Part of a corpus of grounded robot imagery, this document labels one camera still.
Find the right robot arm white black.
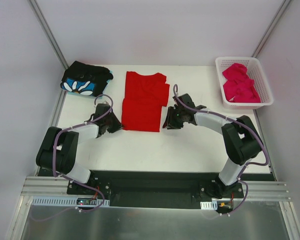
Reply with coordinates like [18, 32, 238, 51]
[162, 93, 263, 199]

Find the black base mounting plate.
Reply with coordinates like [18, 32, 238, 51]
[38, 168, 276, 208]

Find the white cable duct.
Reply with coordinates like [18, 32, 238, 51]
[200, 200, 218, 211]
[32, 196, 110, 208]

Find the left aluminium corner post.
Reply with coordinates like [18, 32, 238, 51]
[27, 0, 69, 70]

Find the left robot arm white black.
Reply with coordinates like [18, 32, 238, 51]
[36, 103, 123, 195]

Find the crumpled magenta t shirt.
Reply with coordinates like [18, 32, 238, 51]
[222, 63, 261, 104]

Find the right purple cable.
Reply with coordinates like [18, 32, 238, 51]
[171, 83, 270, 218]

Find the aluminium front frame rail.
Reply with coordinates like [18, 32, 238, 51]
[20, 176, 292, 202]

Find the red t shirt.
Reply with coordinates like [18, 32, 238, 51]
[121, 71, 170, 133]

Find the aluminium corner post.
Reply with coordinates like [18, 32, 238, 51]
[251, 0, 294, 58]
[27, 0, 69, 70]

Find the white plastic basket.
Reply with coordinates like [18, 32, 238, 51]
[215, 56, 274, 110]

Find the black flower t shirt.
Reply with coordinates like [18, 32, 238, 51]
[60, 61, 114, 97]

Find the left white cable duct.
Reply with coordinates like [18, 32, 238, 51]
[32, 196, 110, 208]

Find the right aluminium corner post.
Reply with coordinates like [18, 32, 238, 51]
[251, 0, 294, 58]

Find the right white cable duct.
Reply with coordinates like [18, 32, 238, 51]
[200, 200, 218, 211]

